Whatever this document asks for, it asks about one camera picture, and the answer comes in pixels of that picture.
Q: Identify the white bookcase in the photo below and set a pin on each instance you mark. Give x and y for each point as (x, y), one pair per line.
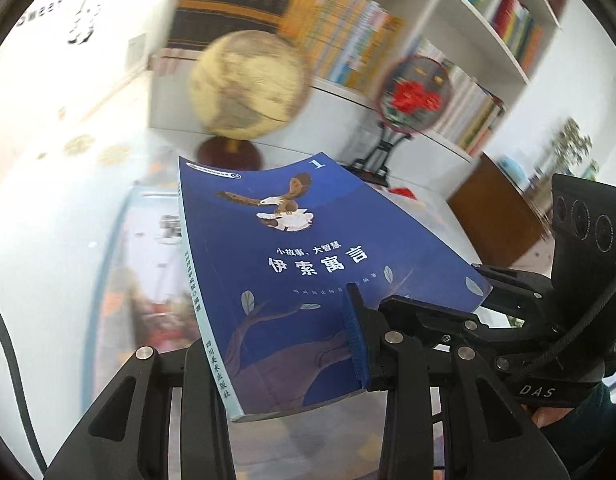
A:
(348, 120)

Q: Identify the round embroidered fan ornament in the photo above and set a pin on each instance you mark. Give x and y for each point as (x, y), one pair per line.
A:
(415, 97)

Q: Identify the row of yellow blue books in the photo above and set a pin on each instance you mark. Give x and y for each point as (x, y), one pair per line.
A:
(348, 30)

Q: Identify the row of pale books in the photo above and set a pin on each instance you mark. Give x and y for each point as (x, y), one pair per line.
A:
(468, 105)

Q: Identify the person's right hand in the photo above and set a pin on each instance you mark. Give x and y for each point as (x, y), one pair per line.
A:
(545, 416)

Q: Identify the light blue container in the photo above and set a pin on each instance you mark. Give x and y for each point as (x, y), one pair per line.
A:
(513, 170)

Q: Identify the wall sticker set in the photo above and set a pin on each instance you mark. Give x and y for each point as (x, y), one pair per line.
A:
(85, 20)

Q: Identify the brown wooden cabinet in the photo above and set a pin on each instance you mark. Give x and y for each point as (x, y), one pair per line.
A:
(493, 210)

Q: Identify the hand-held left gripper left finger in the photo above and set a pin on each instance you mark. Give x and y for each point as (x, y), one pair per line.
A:
(200, 410)

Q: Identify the potted green plant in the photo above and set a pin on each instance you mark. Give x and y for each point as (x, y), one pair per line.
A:
(575, 145)

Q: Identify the yellow desk globe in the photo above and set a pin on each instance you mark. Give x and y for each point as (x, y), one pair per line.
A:
(242, 80)

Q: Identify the blue eagle book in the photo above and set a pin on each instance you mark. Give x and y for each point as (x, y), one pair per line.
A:
(298, 240)

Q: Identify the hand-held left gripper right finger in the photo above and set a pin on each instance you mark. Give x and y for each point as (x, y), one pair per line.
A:
(357, 350)

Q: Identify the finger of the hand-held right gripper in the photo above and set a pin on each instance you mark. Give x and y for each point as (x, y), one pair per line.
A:
(428, 317)
(518, 292)

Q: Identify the row of dark brown books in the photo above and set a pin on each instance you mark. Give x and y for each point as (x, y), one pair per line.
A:
(227, 0)

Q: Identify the person's right forearm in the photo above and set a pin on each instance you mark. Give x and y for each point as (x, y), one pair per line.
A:
(588, 435)

